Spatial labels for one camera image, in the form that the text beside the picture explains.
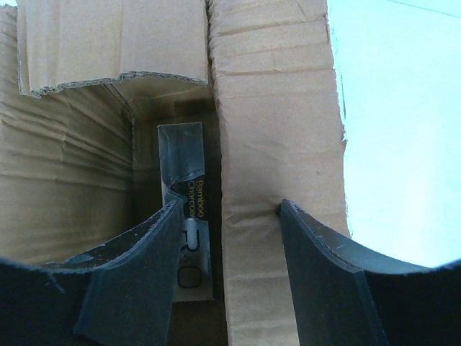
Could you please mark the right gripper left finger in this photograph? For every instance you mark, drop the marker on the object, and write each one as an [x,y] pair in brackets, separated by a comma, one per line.
[118,293]

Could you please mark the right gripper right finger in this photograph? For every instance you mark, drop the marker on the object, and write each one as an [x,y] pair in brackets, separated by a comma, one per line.
[344,293]

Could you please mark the black bamboo charcoal product box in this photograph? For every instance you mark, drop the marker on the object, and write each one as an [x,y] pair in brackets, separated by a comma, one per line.
[182,169]

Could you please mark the brown cardboard express box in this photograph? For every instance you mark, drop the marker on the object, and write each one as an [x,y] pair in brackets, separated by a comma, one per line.
[84,87]

